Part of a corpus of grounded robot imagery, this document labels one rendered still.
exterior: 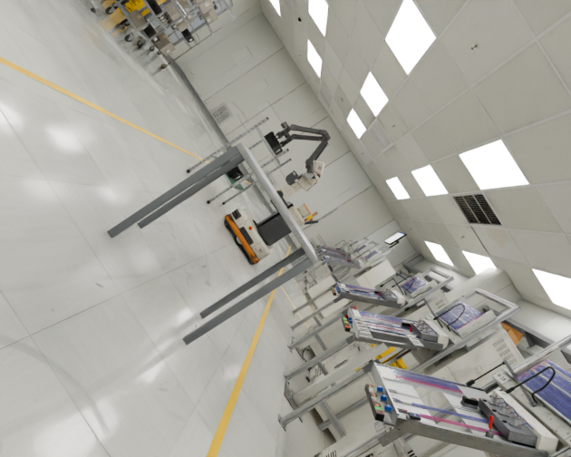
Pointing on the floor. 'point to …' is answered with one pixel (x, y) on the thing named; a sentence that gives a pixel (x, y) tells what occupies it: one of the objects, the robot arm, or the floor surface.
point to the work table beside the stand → (257, 275)
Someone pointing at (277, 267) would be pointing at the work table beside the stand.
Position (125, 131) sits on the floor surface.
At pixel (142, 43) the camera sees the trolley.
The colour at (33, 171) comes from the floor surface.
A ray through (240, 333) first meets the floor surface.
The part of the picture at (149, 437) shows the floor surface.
